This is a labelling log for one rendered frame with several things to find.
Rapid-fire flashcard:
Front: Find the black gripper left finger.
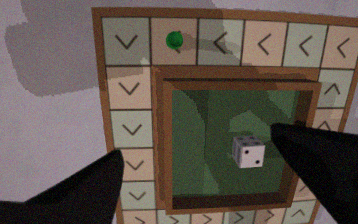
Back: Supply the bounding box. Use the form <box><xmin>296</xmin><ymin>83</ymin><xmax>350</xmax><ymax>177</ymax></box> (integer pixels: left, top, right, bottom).
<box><xmin>0</xmin><ymin>150</ymin><xmax>125</xmax><ymax>224</ymax></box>

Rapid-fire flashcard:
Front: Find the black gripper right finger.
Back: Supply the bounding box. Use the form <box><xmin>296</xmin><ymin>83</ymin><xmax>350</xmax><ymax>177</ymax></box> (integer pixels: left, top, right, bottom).
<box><xmin>270</xmin><ymin>123</ymin><xmax>358</xmax><ymax>224</ymax></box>

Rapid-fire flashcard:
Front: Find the grey die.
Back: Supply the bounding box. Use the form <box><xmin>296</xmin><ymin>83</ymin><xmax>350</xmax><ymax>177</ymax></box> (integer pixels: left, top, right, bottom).
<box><xmin>232</xmin><ymin>136</ymin><xmax>265</xmax><ymax>168</ymax></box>

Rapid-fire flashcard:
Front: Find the green game pawn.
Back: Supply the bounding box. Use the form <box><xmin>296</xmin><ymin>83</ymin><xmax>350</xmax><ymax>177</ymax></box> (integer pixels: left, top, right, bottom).
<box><xmin>166</xmin><ymin>31</ymin><xmax>183</xmax><ymax>50</ymax></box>

